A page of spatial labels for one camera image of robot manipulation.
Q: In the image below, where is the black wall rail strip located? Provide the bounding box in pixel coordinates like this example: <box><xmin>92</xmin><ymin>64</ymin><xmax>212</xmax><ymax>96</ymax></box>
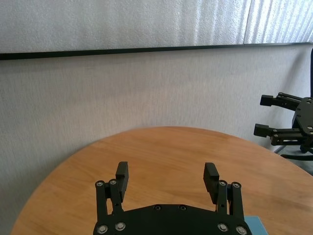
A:
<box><xmin>0</xmin><ymin>42</ymin><xmax>313</xmax><ymax>61</ymax></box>

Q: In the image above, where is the black office chair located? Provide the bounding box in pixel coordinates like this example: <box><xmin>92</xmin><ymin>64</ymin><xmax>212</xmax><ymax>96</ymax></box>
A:
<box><xmin>273</xmin><ymin>46</ymin><xmax>313</xmax><ymax>162</ymax></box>

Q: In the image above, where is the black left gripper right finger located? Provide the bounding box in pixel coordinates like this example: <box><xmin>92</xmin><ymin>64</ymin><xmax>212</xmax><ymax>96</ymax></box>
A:
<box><xmin>202</xmin><ymin>162</ymin><xmax>245</xmax><ymax>217</ymax></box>

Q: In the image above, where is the blue cube block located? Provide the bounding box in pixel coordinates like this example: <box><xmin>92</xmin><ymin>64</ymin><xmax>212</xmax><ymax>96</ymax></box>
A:
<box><xmin>244</xmin><ymin>215</ymin><xmax>268</xmax><ymax>235</ymax></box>

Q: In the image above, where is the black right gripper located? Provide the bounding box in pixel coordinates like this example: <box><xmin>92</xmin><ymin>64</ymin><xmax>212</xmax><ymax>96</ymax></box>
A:
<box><xmin>253</xmin><ymin>92</ymin><xmax>313</xmax><ymax>147</ymax></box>

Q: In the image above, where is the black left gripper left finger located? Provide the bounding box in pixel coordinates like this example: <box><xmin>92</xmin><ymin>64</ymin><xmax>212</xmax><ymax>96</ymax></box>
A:
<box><xmin>94</xmin><ymin>161</ymin><xmax>130</xmax><ymax>217</ymax></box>

